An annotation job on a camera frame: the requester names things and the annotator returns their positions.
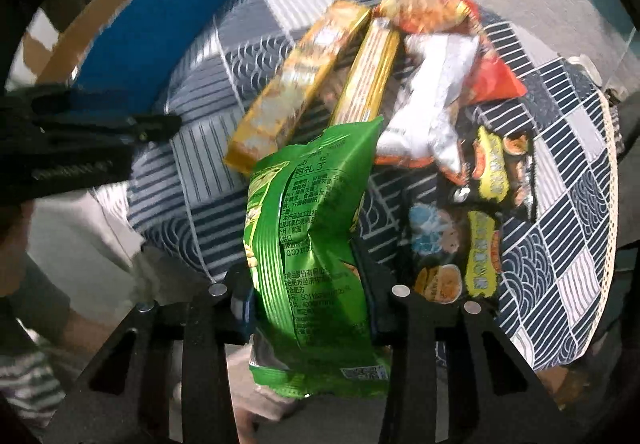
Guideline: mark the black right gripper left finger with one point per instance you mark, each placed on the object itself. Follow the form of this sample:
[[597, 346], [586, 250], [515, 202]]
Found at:
[[122, 395]]

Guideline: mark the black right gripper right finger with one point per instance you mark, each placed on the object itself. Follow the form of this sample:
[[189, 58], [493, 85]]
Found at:
[[493, 395]]

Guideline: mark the black cartoon snack bag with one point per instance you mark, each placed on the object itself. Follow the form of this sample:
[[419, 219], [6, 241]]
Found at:
[[456, 251]]

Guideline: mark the green snack bag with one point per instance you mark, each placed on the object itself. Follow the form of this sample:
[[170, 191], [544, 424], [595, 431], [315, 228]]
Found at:
[[313, 332]]

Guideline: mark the black yellow snack bag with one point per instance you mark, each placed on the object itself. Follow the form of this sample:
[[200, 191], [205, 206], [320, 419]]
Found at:
[[499, 172]]

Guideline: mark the yellow long biscuit box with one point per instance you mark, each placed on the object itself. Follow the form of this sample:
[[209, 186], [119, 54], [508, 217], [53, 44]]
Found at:
[[275, 113]]

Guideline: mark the white snack bag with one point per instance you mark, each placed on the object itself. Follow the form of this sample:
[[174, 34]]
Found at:
[[421, 129]]

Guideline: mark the gold long biscuit box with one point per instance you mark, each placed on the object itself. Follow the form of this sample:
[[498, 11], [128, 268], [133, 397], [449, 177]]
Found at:
[[362, 94]]

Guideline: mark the red snack bag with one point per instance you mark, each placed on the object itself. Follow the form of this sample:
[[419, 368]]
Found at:
[[492, 79]]

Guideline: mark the orange yellow chips bag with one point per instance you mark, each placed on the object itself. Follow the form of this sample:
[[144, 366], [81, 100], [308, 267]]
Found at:
[[423, 16]]

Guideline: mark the blue cardboard box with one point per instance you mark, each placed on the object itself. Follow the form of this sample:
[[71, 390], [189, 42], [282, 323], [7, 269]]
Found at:
[[127, 49]]

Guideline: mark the navy patterned tablecloth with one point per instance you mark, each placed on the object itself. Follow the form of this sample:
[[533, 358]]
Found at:
[[556, 271]]

